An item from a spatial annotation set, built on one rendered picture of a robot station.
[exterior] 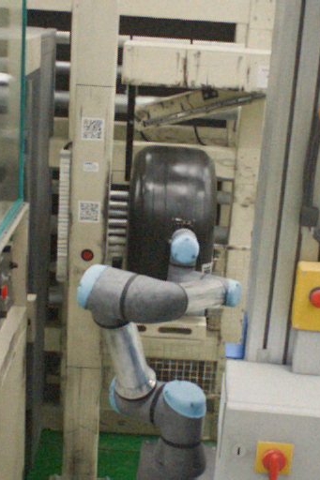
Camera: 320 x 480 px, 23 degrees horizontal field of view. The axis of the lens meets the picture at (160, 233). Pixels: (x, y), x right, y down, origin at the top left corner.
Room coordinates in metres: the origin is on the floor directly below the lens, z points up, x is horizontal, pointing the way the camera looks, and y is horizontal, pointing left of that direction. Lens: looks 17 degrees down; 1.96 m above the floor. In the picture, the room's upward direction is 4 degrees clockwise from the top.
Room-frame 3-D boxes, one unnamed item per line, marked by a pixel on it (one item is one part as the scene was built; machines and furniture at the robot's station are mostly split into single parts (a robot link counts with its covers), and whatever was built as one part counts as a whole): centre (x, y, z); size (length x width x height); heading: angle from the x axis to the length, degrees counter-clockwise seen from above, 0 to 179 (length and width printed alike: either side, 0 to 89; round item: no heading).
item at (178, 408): (1.92, -0.09, 0.88); 0.13 x 0.12 x 0.14; 63
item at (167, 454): (1.92, -0.10, 0.77); 0.15 x 0.15 x 0.10
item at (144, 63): (3.04, -0.12, 1.71); 0.61 x 0.25 x 0.15; 91
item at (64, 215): (2.69, 0.34, 1.19); 0.05 x 0.04 x 0.48; 1
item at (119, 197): (3.12, 0.23, 1.05); 0.20 x 0.15 x 0.30; 91
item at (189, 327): (2.60, 0.00, 0.84); 0.36 x 0.09 x 0.06; 91
